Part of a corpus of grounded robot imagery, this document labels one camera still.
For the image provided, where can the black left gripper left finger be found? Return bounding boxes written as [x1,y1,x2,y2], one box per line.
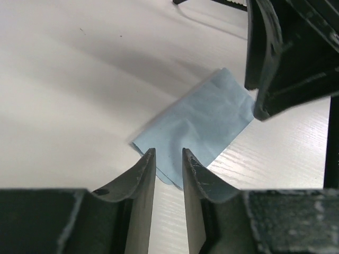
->
[1,148,156,253]

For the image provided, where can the black aviator sunglasses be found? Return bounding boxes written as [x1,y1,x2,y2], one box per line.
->
[172,0,248,13]

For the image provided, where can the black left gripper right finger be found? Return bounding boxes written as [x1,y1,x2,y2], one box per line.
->
[182,148,338,253]

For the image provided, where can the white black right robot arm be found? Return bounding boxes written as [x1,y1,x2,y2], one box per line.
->
[182,1,338,253]

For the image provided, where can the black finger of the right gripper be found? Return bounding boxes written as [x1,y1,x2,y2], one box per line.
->
[254,1,338,121]
[245,1,267,90]

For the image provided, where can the light blue cleaning cloth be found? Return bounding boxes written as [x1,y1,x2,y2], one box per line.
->
[131,68,254,189]

